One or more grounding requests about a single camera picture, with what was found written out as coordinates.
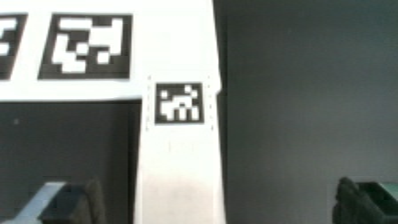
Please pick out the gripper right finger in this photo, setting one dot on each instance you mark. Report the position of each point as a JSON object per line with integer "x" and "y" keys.
{"x": 367, "y": 202}

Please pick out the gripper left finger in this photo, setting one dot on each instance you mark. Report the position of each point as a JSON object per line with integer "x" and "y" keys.
{"x": 67, "y": 204}

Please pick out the fiducial marker sheet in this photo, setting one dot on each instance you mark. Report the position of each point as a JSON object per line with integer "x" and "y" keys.
{"x": 90, "y": 49}

